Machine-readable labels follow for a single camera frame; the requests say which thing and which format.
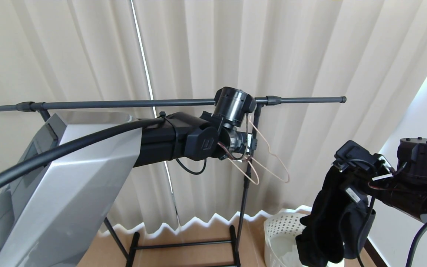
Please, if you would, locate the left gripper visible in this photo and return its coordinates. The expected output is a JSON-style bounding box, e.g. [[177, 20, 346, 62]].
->
[[228, 131, 256, 161]]

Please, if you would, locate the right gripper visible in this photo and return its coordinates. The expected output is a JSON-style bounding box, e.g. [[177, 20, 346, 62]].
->
[[339, 169, 376, 208]]

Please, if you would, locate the black garment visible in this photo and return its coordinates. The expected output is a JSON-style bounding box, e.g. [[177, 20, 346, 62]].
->
[[295, 165, 377, 267]]

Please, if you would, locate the pink clothes hanger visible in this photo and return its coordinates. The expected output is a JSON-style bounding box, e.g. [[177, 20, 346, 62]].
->
[[246, 111, 291, 185], [226, 154, 261, 186]]

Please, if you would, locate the white laundry basket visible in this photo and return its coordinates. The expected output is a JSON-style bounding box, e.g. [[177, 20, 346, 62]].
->
[[264, 211, 345, 267]]

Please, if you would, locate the black clothes rack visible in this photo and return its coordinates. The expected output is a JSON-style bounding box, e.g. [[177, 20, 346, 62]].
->
[[0, 96, 347, 267]]

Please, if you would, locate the white garment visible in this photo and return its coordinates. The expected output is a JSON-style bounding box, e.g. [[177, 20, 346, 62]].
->
[[273, 237, 303, 267]]

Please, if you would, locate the beige curtain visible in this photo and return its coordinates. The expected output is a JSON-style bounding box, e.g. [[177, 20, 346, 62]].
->
[[0, 0, 427, 238]]

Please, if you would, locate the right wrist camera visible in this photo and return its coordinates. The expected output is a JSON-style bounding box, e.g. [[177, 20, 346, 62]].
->
[[334, 140, 384, 173]]

